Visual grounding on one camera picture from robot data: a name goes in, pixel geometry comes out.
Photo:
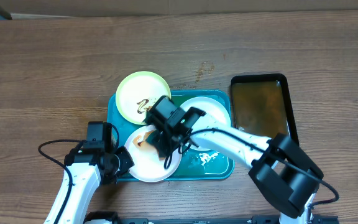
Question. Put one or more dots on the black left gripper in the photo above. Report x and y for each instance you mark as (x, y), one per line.
(127, 162)

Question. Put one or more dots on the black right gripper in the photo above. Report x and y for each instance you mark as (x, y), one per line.
(165, 145)

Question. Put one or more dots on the white plate with sauce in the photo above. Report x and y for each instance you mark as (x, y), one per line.
(210, 106)

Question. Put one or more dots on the yellow plate with sauce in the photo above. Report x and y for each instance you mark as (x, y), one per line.
(137, 93)

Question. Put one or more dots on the white plate brown smear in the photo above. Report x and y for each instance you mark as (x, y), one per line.
(148, 167)

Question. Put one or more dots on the green and orange sponge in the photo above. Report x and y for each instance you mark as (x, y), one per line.
(158, 140)

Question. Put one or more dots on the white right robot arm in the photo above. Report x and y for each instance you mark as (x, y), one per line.
(285, 175)

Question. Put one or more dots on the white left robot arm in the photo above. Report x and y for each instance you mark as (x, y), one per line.
(80, 182)

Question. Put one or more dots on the teal plastic tray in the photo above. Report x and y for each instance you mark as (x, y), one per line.
(194, 165)

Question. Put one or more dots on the black water tray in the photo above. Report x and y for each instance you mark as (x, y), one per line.
(262, 105)

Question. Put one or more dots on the brown cardboard backdrop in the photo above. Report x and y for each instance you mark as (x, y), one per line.
(98, 8)

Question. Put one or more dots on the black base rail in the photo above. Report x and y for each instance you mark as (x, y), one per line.
(197, 220)

